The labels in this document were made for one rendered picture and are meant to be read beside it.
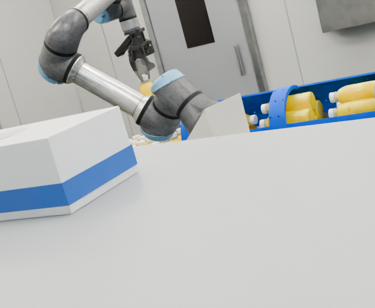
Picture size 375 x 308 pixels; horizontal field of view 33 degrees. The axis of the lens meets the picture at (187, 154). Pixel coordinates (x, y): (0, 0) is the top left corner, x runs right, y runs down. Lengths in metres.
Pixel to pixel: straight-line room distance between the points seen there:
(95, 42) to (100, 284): 7.19
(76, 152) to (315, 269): 0.33
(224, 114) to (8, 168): 1.44
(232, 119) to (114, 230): 1.56
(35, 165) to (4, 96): 6.69
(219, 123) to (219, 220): 1.55
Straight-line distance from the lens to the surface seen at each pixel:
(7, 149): 0.63
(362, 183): 0.48
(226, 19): 6.39
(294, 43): 6.13
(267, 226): 0.43
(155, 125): 2.19
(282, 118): 2.42
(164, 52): 6.89
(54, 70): 2.26
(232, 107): 2.07
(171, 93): 2.09
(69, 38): 2.20
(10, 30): 7.51
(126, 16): 2.64
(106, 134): 0.66
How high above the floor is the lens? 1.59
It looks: 12 degrees down
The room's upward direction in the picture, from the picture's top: 15 degrees counter-clockwise
